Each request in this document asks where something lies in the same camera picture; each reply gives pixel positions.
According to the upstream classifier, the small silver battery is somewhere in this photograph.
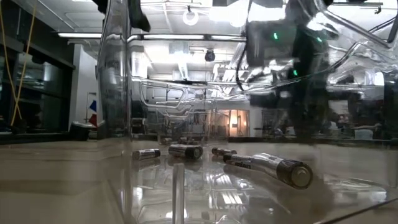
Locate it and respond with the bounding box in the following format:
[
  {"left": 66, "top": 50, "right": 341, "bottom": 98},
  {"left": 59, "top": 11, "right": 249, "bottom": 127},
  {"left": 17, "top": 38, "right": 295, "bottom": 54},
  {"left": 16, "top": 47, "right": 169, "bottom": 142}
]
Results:
[{"left": 131, "top": 148, "right": 162, "bottom": 161}]

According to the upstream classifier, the silver black fat battery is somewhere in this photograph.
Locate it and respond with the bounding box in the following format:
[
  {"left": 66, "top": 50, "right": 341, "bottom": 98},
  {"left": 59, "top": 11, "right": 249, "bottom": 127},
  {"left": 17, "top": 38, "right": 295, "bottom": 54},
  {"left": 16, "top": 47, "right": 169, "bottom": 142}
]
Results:
[{"left": 168, "top": 143, "right": 204, "bottom": 161}]

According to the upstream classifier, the thin black battery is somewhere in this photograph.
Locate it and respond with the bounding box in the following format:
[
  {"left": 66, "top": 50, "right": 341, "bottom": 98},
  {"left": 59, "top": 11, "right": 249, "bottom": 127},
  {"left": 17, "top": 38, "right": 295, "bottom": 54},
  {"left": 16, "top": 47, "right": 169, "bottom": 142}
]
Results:
[{"left": 211, "top": 147, "right": 238, "bottom": 157}]

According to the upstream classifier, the thin Energizer battery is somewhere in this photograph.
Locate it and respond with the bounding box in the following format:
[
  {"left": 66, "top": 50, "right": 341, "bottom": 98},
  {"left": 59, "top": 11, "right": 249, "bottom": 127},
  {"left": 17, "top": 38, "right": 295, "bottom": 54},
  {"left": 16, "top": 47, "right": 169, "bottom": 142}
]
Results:
[{"left": 223, "top": 152, "right": 253, "bottom": 170}]

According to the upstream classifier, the large clear plastic bin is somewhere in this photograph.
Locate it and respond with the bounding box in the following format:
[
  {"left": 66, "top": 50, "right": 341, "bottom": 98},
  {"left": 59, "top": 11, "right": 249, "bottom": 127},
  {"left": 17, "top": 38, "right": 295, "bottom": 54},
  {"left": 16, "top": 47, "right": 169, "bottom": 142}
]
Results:
[{"left": 95, "top": 0, "right": 398, "bottom": 224}]

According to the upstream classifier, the large silver black Energizer battery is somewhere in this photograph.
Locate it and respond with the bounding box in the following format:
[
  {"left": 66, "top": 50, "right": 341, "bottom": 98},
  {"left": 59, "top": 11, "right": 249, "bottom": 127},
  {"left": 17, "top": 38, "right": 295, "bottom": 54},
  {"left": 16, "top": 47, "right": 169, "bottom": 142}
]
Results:
[{"left": 251, "top": 152, "right": 314, "bottom": 190}]

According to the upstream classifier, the ceiling strip light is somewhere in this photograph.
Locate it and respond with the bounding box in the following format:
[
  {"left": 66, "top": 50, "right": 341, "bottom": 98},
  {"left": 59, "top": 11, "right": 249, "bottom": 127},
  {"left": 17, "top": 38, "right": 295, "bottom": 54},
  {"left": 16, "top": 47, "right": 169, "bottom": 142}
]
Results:
[
  {"left": 141, "top": 34, "right": 205, "bottom": 40},
  {"left": 57, "top": 32, "right": 103, "bottom": 39}
]

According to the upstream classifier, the blue red white sign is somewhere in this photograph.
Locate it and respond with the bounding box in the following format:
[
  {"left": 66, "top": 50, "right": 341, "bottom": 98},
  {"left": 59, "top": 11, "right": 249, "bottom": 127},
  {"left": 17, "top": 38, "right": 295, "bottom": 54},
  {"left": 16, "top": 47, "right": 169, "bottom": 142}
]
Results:
[{"left": 88, "top": 100, "right": 98, "bottom": 128}]

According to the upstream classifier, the dark glass cabinet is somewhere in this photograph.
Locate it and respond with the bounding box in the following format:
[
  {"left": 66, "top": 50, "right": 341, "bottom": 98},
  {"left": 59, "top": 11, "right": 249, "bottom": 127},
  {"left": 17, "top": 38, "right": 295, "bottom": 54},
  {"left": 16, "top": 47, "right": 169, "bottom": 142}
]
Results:
[{"left": 0, "top": 0, "right": 76, "bottom": 135}]

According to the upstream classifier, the grey chair base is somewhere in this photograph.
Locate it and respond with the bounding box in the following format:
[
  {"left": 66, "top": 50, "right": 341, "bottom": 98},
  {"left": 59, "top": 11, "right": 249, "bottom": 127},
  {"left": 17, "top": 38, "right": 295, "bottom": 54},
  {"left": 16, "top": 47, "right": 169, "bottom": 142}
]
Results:
[{"left": 68, "top": 121, "right": 99, "bottom": 142}]

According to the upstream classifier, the white storage box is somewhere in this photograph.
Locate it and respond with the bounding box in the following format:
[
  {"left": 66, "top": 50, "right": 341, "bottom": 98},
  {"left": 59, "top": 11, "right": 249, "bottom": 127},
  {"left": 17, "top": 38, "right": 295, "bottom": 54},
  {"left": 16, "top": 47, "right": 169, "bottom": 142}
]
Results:
[{"left": 354, "top": 128, "right": 374, "bottom": 141}]

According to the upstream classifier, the white ceiling ring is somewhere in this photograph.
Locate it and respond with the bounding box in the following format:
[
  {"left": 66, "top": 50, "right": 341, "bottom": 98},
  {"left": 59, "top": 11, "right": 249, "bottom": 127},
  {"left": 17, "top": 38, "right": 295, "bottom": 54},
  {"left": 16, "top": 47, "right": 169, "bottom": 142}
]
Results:
[{"left": 182, "top": 8, "right": 200, "bottom": 27}]

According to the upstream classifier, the yellow hanging cable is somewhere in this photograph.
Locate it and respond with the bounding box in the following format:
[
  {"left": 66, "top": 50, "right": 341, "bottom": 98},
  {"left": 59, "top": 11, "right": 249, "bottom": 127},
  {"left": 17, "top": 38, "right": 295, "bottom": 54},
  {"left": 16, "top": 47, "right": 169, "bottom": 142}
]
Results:
[
  {"left": 0, "top": 0, "right": 23, "bottom": 121},
  {"left": 10, "top": 2, "right": 37, "bottom": 127}
]

